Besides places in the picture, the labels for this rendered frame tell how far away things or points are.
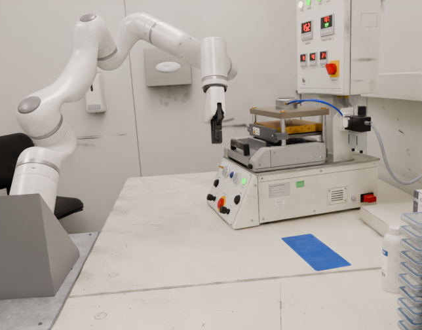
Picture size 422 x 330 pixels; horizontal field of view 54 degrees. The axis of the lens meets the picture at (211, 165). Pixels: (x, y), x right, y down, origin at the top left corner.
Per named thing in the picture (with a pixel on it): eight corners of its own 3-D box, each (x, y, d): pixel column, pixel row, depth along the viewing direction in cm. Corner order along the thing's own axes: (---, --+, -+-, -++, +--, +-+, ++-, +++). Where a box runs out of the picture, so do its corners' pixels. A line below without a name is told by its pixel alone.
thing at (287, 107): (306, 126, 166) (306, 93, 163) (352, 135, 137) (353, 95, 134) (250, 131, 160) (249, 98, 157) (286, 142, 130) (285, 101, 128)
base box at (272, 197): (325, 185, 177) (325, 146, 174) (383, 210, 142) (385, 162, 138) (206, 201, 164) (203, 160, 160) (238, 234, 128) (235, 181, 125)
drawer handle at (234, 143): (235, 148, 153) (234, 138, 152) (249, 155, 139) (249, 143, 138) (230, 149, 152) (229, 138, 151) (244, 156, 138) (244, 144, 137)
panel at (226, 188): (207, 202, 162) (224, 158, 160) (232, 227, 133) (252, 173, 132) (202, 201, 161) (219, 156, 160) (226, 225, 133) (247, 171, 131)
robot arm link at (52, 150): (5, 166, 114) (21, 103, 127) (40, 198, 129) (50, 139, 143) (46, 159, 113) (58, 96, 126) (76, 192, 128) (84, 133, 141)
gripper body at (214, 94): (200, 91, 135) (201, 124, 133) (206, 80, 125) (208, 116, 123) (222, 91, 136) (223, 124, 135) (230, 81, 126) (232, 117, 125)
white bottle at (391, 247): (407, 286, 92) (410, 225, 89) (402, 296, 88) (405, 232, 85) (384, 280, 95) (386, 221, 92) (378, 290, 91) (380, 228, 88)
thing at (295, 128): (295, 128, 161) (294, 104, 159) (325, 135, 140) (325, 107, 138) (254, 132, 157) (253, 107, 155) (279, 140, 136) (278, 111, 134)
